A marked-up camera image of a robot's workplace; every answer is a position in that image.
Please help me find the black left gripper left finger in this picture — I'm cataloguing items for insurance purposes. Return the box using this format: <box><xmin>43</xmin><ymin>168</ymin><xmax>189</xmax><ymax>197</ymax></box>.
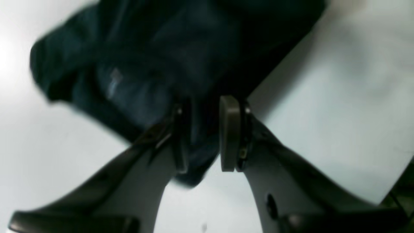
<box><xmin>8</xmin><ymin>104</ymin><xmax>191</xmax><ymax>233</ymax></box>

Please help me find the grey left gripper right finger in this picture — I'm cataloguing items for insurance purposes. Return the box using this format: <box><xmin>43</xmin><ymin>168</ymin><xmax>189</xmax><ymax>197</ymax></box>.
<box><xmin>219</xmin><ymin>95</ymin><xmax>408</xmax><ymax>233</ymax></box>

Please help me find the black T-shirt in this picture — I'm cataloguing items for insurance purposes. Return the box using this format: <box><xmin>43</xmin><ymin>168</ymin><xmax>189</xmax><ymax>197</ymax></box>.
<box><xmin>29</xmin><ymin>0</ymin><xmax>327</xmax><ymax>187</ymax></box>

